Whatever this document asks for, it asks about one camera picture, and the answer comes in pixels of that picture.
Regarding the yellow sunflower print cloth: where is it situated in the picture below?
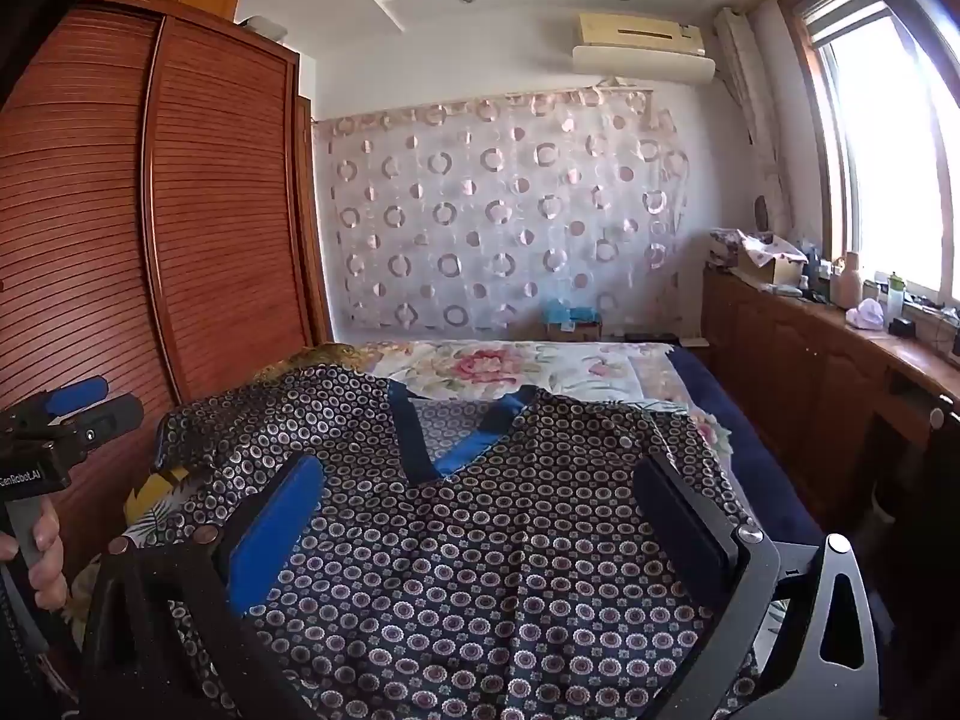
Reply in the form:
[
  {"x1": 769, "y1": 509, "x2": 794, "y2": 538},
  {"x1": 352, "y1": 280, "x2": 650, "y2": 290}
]
[{"x1": 124, "y1": 463, "x2": 192, "y2": 530}]

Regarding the blue plastic bag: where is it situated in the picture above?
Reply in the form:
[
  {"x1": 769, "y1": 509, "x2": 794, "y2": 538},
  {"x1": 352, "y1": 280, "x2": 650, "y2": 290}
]
[{"x1": 544, "y1": 298, "x2": 595, "y2": 327}]

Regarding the open cardboard box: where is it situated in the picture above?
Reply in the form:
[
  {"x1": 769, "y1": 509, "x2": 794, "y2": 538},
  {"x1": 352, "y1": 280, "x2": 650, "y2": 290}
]
[{"x1": 739, "y1": 232, "x2": 809, "y2": 287}]

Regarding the small cardboard box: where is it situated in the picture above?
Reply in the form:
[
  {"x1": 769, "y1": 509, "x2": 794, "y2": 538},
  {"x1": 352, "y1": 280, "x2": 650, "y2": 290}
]
[{"x1": 546, "y1": 319, "x2": 604, "y2": 343}]

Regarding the wood-framed window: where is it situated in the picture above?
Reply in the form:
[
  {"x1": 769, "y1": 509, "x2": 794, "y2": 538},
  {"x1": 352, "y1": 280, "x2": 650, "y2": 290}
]
[{"x1": 776, "y1": 0, "x2": 960, "y2": 308}]

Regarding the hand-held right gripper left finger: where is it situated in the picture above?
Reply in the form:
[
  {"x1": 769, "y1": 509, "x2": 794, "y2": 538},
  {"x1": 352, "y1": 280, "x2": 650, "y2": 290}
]
[{"x1": 79, "y1": 454, "x2": 327, "y2": 720}]

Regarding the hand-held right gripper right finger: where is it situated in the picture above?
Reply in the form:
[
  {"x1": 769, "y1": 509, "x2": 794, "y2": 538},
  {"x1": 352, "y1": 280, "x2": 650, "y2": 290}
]
[{"x1": 632, "y1": 451, "x2": 882, "y2": 720}]

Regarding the sheer circle-patterned curtain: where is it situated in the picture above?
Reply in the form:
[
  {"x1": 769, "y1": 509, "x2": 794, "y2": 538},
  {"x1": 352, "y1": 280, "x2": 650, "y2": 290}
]
[{"x1": 311, "y1": 86, "x2": 691, "y2": 338}]

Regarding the dark blue mattress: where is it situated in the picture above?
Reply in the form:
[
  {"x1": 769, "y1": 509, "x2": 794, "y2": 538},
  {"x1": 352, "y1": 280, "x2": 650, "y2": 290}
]
[{"x1": 667, "y1": 345, "x2": 833, "y2": 548}]

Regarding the person's left hand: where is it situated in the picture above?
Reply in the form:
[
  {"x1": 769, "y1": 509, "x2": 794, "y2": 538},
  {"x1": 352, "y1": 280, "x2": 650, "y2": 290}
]
[{"x1": 0, "y1": 499, "x2": 70, "y2": 611}]

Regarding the beige window curtain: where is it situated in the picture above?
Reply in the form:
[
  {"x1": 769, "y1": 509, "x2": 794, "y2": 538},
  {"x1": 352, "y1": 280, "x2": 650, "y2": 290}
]
[{"x1": 712, "y1": 6, "x2": 796, "y2": 233}]

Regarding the pink bottle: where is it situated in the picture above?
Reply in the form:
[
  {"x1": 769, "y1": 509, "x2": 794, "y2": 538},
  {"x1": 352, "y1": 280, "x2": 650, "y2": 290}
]
[{"x1": 832, "y1": 251, "x2": 863, "y2": 308}]

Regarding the white box on wardrobe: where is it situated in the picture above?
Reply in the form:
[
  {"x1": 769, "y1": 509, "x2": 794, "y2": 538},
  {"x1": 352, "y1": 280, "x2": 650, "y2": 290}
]
[{"x1": 240, "y1": 15, "x2": 290, "y2": 43}]

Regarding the wooden slatted wardrobe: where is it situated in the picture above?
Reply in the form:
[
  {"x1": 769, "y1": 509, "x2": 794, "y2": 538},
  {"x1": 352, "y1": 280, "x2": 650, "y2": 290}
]
[{"x1": 0, "y1": 0, "x2": 335, "y2": 616}]

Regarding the floral patterned box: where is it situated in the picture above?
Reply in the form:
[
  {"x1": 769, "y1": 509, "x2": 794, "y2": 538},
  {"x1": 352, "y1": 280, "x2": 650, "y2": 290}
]
[{"x1": 709, "y1": 229, "x2": 751, "y2": 268}]

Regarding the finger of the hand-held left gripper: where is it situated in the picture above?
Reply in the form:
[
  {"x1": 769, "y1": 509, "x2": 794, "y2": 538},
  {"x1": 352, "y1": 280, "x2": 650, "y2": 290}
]
[
  {"x1": 69, "y1": 393, "x2": 145, "y2": 452},
  {"x1": 43, "y1": 377, "x2": 110, "y2": 419}
]

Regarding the wall air conditioner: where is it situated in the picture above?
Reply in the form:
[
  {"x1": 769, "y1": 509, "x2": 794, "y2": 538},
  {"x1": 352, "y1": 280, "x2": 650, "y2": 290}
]
[{"x1": 571, "y1": 11, "x2": 717, "y2": 85}]

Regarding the wooden sideboard cabinet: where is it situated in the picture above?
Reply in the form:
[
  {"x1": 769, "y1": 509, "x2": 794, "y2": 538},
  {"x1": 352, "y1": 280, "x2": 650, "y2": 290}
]
[{"x1": 701, "y1": 266, "x2": 960, "y2": 541}]

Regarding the dark circle-patterned garment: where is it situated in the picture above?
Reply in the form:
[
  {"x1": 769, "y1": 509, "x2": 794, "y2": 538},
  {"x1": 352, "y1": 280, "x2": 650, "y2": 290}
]
[{"x1": 154, "y1": 367, "x2": 758, "y2": 720}]

